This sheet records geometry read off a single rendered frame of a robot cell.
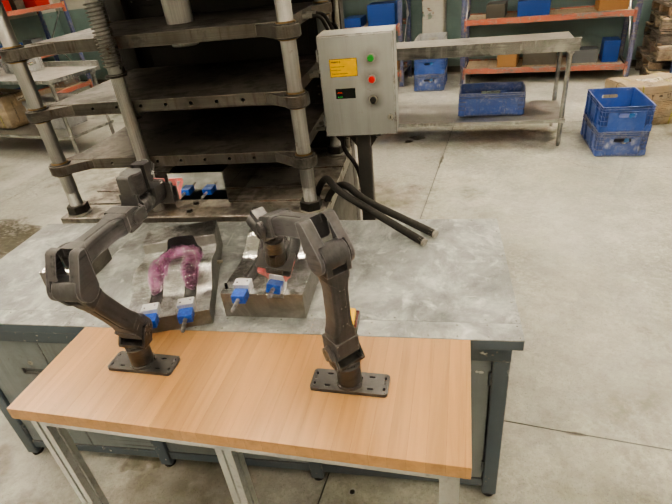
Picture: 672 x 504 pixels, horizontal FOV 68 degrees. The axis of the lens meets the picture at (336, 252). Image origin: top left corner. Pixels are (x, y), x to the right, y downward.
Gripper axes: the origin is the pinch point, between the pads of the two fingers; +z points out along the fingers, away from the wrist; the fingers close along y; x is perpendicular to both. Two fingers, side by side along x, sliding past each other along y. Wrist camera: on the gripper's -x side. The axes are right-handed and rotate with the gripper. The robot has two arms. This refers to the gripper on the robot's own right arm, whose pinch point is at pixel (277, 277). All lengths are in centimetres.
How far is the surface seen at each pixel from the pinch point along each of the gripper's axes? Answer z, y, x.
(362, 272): 16.9, -24.0, -18.2
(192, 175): 38, 60, -69
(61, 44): -5, 115, -90
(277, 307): 8.6, -0.8, 5.4
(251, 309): 11.1, 7.4, 6.3
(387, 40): -21, -18, -99
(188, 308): 9.0, 25.6, 10.9
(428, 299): 7.6, -45.9, -6.2
